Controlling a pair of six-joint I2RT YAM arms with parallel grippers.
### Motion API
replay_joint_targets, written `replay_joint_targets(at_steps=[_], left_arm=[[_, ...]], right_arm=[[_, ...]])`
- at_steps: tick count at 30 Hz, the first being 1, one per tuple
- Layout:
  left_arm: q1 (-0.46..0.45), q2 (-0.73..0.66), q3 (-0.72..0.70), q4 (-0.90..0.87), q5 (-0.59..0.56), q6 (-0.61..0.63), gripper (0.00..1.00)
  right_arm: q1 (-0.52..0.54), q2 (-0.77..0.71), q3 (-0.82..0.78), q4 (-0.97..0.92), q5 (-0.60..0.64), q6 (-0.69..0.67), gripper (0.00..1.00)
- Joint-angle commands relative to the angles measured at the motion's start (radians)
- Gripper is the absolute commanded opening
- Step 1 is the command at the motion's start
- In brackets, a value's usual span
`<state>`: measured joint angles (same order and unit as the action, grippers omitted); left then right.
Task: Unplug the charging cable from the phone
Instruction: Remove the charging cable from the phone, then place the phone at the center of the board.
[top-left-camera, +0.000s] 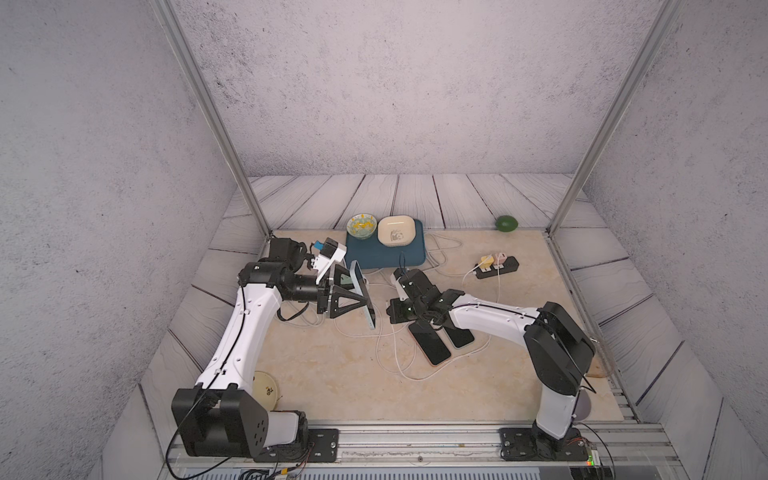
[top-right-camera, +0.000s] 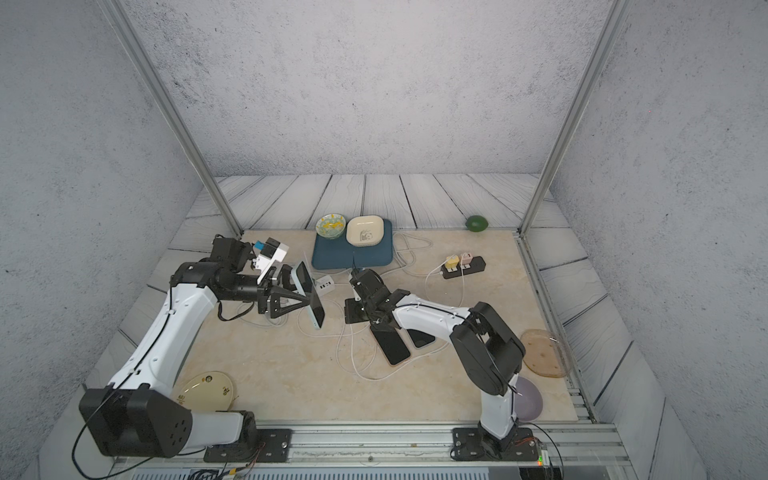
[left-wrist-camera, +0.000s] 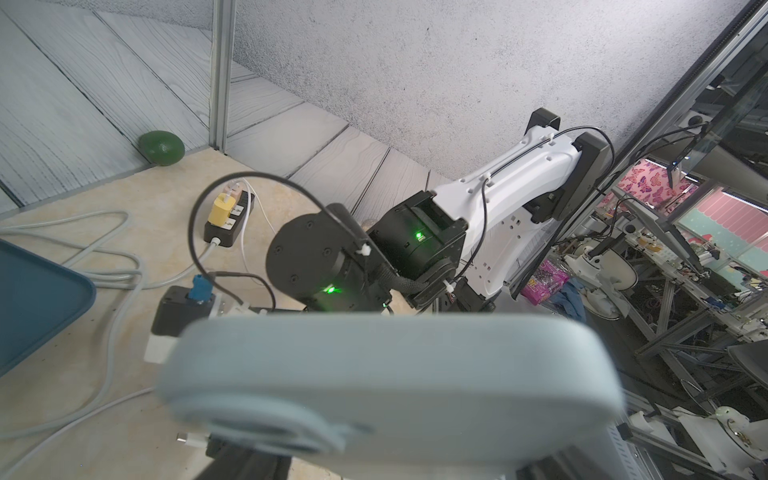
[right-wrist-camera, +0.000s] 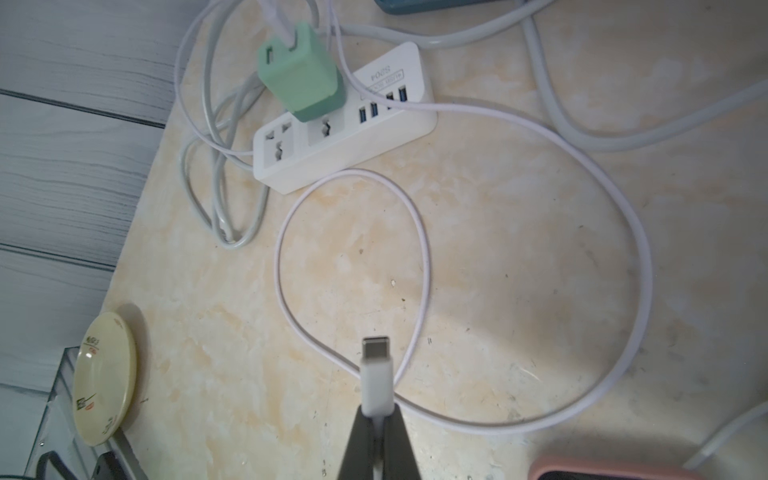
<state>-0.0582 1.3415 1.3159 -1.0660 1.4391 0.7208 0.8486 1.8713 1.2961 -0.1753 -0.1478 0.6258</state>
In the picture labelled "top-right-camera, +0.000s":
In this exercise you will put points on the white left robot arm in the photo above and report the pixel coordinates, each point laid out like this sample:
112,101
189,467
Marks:
135,415

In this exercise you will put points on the aluminium frame post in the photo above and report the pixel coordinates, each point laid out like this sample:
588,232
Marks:
131,43
591,75

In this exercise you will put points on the aluminium right frame post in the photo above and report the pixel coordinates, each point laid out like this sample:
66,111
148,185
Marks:
591,75

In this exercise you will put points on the colourful patterned small bowl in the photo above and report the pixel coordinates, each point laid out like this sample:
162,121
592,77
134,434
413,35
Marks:
331,226

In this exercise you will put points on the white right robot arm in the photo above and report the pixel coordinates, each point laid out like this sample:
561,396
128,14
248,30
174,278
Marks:
490,353

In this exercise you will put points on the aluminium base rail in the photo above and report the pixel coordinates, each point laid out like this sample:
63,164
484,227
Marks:
563,450

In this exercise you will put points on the yellow charger plug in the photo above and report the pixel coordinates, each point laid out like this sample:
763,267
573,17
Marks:
452,262

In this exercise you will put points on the phone with pink case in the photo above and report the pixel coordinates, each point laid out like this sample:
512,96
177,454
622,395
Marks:
391,343

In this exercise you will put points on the dark teal tray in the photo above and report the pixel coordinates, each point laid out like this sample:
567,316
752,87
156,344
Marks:
339,254

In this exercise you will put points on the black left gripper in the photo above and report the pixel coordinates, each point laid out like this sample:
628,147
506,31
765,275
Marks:
268,298

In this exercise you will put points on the black power strip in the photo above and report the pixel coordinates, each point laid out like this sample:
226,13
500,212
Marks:
475,265

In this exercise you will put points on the black phone white edge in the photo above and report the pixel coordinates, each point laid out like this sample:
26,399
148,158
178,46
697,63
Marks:
305,287

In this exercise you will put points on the aluminium left frame post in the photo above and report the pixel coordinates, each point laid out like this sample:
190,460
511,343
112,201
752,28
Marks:
131,43

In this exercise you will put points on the white power strip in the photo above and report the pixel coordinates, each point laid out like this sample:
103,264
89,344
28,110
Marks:
324,285

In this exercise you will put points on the green round fruit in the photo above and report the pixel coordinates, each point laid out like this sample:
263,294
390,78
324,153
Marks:
476,223

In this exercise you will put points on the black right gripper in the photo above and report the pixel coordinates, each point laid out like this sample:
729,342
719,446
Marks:
349,305

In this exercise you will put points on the pale yellow plate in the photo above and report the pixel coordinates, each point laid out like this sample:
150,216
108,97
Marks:
210,391

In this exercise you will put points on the purple plate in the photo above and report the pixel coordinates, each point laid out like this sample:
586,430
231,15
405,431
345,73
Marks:
528,400

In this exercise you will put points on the cream panda square bowl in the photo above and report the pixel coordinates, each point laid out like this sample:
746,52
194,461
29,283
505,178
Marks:
365,231

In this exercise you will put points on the phone with pale green case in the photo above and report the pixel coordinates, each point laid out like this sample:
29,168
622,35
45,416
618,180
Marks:
420,339

